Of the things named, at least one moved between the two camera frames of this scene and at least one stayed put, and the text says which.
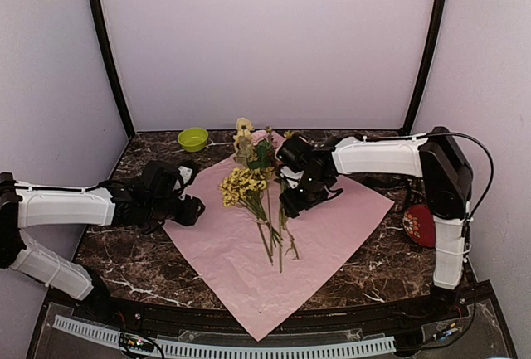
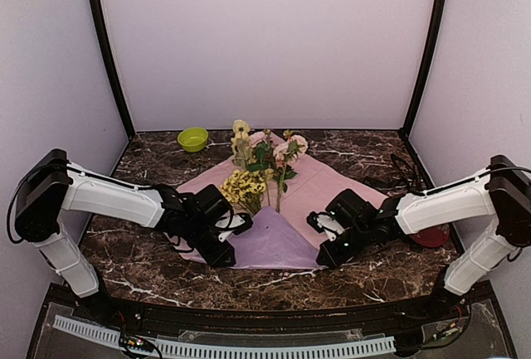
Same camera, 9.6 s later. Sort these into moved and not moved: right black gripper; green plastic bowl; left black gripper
Moved: right black gripper; left black gripper
Not moved: green plastic bowl
